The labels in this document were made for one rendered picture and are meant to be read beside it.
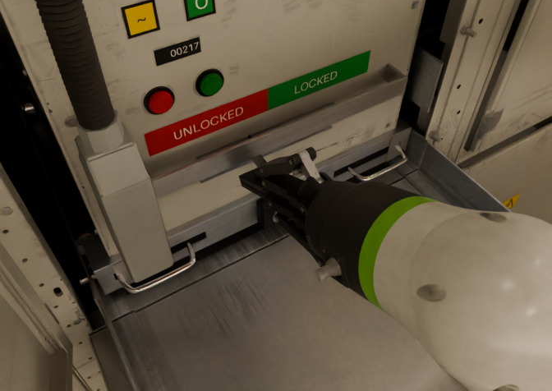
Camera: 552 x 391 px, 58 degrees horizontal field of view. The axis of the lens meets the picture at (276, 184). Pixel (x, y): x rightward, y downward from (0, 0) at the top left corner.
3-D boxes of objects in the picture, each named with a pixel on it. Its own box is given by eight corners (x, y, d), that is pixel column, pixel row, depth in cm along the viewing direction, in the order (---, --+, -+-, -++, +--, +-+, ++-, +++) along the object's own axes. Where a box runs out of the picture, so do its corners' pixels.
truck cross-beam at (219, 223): (405, 152, 87) (411, 126, 83) (105, 296, 69) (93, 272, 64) (386, 135, 90) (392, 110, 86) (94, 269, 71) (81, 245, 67)
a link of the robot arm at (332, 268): (466, 273, 42) (452, 172, 38) (355, 342, 37) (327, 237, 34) (416, 249, 47) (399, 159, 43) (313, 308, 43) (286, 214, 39)
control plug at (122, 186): (176, 265, 56) (145, 154, 43) (135, 286, 54) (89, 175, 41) (149, 218, 60) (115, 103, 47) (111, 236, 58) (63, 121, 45)
